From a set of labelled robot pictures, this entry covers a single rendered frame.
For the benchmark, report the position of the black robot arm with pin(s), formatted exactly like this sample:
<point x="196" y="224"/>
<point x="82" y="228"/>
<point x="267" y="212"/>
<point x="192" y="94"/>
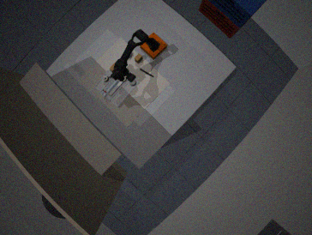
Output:
<point x="120" y="65"/>

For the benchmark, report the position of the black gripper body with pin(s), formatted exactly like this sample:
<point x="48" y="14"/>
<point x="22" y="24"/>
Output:
<point x="130" y="76"/>

